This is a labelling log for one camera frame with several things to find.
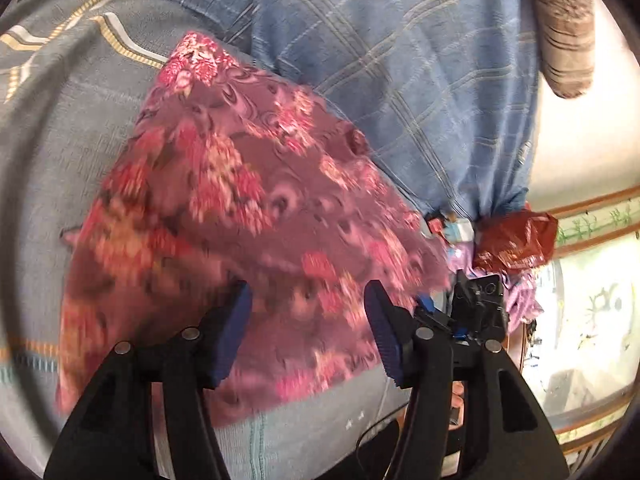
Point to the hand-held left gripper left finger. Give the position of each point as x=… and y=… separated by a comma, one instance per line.
x=232, y=330

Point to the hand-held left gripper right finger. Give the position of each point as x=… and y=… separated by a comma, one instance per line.
x=385, y=330

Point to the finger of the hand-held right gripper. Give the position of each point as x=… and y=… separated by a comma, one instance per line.
x=435, y=317

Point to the pink floral garment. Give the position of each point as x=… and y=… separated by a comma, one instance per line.
x=225, y=200

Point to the purple printed cloth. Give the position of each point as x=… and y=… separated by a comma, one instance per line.
x=522, y=295

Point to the red plastic bag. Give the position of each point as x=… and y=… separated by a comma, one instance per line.
x=515, y=240

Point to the small red box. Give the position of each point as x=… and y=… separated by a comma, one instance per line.
x=436, y=225

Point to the blue plaid quilt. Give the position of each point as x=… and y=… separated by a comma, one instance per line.
x=400, y=85

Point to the grey patterned bedsheet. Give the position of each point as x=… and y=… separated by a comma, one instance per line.
x=65, y=135

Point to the brown striped pillow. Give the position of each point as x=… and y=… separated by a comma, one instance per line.
x=565, y=25

